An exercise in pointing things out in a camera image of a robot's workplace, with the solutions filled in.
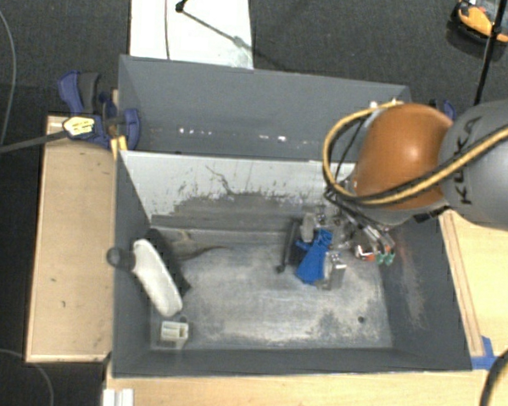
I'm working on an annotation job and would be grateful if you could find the black narrow bar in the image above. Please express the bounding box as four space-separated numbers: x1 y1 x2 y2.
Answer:
274 218 301 275

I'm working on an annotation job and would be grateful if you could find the small white plastic box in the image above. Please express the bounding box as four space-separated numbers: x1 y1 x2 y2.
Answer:
159 314 191 345

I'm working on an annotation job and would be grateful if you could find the blue plastic toy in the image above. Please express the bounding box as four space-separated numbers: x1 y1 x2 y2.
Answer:
291 226 335 287

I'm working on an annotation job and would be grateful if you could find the white brush with grey handle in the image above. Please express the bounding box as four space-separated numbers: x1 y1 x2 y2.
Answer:
103 236 188 318

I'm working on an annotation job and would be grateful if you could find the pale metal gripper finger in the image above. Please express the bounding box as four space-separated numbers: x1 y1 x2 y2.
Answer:
299 210 322 242
322 249 349 292

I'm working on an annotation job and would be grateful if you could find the grey metal bin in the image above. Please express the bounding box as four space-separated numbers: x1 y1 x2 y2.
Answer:
102 53 489 397

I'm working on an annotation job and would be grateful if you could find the pale wood board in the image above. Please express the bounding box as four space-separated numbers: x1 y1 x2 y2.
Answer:
24 114 126 368

